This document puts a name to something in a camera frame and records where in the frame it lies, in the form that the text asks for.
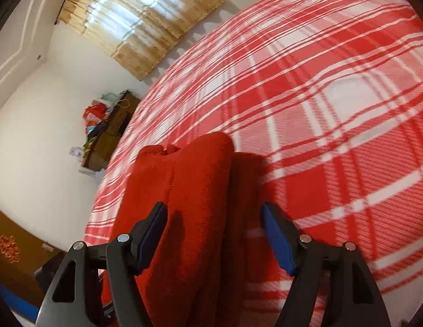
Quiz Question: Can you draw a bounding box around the red paper door decoration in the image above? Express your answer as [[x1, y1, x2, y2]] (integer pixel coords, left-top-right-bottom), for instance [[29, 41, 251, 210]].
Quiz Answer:
[[0, 234, 21, 264]]

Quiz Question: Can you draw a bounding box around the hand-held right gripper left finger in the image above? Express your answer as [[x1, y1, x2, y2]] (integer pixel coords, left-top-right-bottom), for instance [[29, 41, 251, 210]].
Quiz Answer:
[[36, 202, 168, 327]]

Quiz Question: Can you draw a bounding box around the red fleece garment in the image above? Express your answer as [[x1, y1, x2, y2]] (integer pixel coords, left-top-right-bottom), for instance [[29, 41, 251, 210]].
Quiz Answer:
[[100, 132, 291, 327]]

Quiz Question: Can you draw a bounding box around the brown wooden door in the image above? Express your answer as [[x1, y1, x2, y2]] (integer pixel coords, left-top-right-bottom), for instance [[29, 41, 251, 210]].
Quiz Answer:
[[0, 204, 62, 309]]

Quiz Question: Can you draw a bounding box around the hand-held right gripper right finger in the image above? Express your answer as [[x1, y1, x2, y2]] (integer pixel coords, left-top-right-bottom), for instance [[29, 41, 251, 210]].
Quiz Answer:
[[260, 202, 391, 327]]

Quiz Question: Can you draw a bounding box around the beige patterned window curtain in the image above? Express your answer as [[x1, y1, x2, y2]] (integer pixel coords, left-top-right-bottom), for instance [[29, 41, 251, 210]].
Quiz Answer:
[[58, 0, 226, 81]]

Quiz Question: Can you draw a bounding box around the brown wooden desk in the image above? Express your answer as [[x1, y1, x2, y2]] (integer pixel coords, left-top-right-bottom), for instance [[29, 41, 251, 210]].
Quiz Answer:
[[82, 90, 140, 172]]

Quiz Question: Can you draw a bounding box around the bed with red plaid sheet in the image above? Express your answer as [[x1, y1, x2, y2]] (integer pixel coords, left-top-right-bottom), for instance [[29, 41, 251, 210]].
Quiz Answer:
[[83, 0, 423, 327]]

